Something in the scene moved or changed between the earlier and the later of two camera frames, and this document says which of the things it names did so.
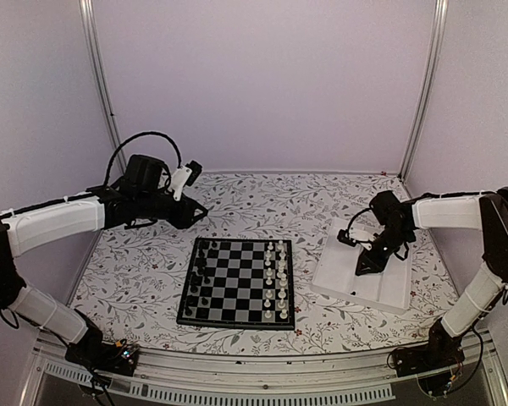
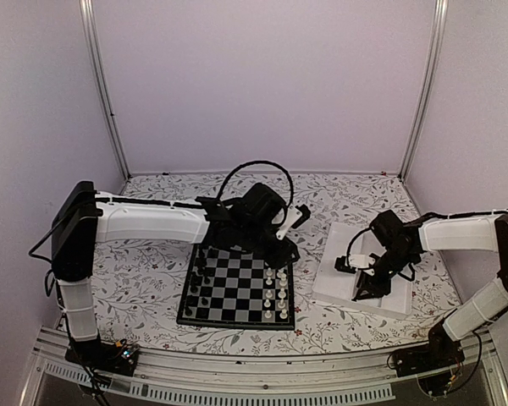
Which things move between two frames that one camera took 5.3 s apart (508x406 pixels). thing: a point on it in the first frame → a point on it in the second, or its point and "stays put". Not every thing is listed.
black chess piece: (192, 300) stays put
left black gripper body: (179, 220) → (254, 239)
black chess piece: (196, 280) stays put
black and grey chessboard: (240, 282) stays put
